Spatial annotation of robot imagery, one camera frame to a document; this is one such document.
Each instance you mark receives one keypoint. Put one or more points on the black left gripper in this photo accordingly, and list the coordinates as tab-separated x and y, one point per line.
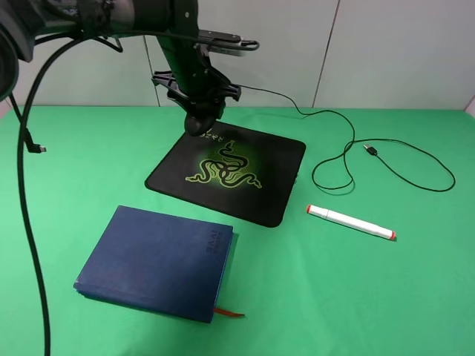
201	94

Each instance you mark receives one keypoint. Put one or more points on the black computer mouse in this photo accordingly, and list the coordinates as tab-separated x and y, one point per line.
196	126

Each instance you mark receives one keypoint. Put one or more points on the white marker with orange caps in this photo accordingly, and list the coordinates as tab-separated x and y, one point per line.
351	222

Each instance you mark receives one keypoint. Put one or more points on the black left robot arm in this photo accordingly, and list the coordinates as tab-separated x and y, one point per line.
25	24

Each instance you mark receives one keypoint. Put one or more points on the black green logo mouse pad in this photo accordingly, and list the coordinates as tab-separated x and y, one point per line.
236	171

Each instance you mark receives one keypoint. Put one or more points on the blue hardcover notebook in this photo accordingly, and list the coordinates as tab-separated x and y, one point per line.
158	263

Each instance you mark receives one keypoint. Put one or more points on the orange ribbon bookmark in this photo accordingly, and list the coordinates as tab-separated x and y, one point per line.
228	313

